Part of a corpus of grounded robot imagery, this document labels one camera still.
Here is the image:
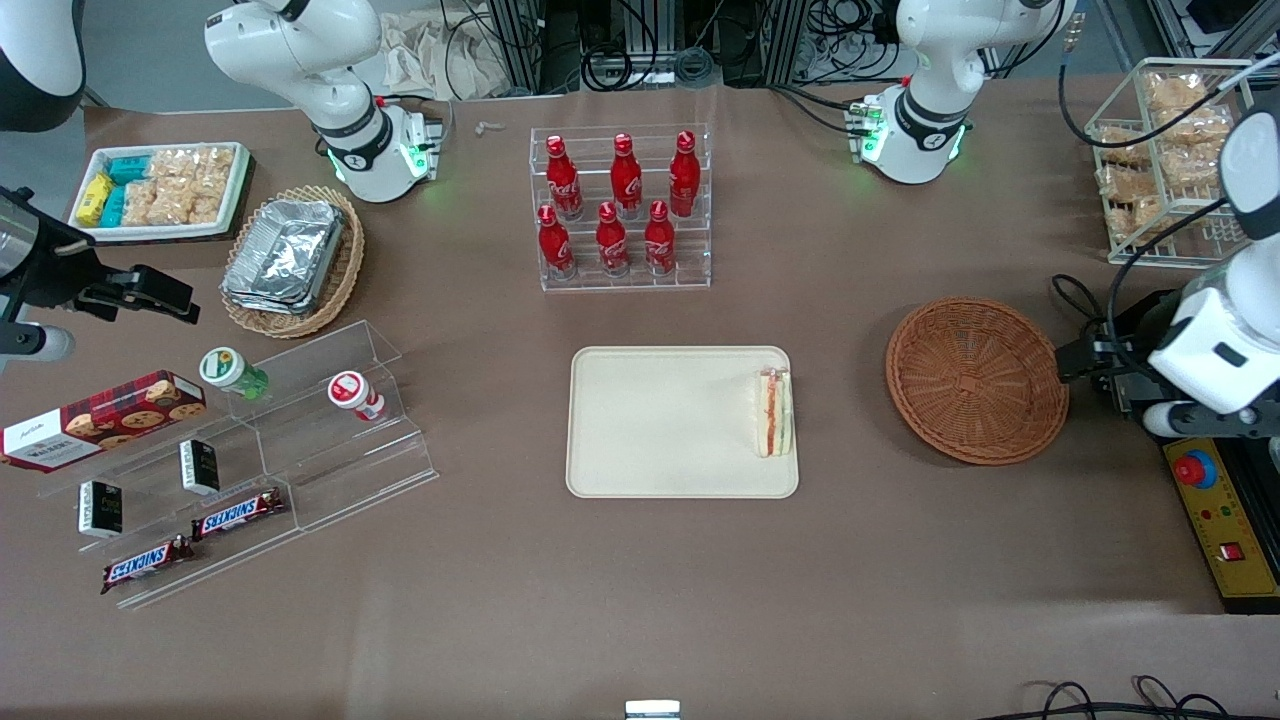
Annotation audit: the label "clear acrylic bottle rack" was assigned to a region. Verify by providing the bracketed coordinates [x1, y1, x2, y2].
[530, 123, 713, 293]

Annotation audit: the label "round brown wicker basket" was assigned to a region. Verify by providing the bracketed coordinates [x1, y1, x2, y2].
[885, 297, 1070, 466]

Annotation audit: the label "small black white box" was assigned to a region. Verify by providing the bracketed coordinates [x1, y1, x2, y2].
[78, 480, 125, 540]
[178, 438, 221, 497]

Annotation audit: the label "red capped drink bottle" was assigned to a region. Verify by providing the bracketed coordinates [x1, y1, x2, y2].
[327, 371, 387, 424]

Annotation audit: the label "bagged fried snack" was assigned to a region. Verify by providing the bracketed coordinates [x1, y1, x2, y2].
[1110, 198, 1167, 242]
[1160, 148, 1228, 192]
[1150, 108, 1234, 152]
[1145, 72, 1210, 114]
[1097, 165, 1162, 202]
[1095, 128, 1151, 167]

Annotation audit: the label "red tartan cookie box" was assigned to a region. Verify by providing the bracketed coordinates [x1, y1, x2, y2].
[0, 370, 209, 474]

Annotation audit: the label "aluminium frame rack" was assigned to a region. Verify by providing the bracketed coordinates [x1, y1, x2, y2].
[488, 0, 803, 94]

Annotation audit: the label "white rectangular snack tray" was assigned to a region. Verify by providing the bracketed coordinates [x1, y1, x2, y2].
[68, 142, 252, 244]

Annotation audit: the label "red cola bottle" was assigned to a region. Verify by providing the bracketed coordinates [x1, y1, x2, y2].
[644, 199, 677, 276]
[537, 204, 576, 279]
[545, 135, 584, 221]
[610, 132, 644, 219]
[668, 130, 701, 218]
[596, 201, 631, 278]

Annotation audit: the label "green capped drink bottle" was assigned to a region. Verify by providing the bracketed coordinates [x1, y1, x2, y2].
[198, 346, 271, 401]

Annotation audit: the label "clear acrylic stepped stand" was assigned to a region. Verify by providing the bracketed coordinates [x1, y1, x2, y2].
[38, 320, 441, 612]

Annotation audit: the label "black coiled cable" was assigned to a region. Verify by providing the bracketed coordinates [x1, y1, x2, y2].
[1000, 675, 1280, 720]

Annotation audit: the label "yellow snack packet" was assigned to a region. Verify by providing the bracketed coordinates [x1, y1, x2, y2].
[77, 173, 113, 228]

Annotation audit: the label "black table cable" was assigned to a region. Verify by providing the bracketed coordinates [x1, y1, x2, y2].
[1048, 272, 1113, 347]

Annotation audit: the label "black box with metal plate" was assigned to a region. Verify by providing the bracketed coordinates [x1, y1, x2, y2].
[1100, 288, 1183, 417]

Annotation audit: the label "crumpled beige plastic sheet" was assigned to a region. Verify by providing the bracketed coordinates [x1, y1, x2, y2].
[378, 8, 513, 101]

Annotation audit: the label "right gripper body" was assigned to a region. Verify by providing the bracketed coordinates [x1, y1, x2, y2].
[0, 188, 113, 323]

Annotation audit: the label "cream plastic tray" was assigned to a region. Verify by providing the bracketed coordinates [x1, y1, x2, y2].
[566, 346, 800, 499]

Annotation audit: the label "oval light wicker basket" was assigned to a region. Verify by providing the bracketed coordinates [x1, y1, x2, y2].
[220, 185, 366, 340]

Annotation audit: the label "stacked aluminium foil containers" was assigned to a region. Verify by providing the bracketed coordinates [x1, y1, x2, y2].
[222, 198, 347, 315]

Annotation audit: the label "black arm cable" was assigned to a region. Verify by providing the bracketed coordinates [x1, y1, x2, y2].
[1057, 50, 1280, 381]

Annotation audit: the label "snickers chocolate bar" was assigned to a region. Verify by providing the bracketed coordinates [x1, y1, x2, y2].
[190, 488, 287, 542]
[100, 535, 197, 597]

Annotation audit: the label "black yellow control box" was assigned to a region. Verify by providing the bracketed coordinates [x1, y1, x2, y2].
[1160, 432, 1280, 614]

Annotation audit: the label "white wire rack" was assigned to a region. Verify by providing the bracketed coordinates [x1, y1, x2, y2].
[1085, 58, 1263, 267]

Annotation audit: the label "black base cables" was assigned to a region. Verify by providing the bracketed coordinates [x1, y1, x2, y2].
[768, 84, 873, 137]

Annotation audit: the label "triangle sandwich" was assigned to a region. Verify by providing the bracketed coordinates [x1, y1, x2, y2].
[755, 367, 795, 459]

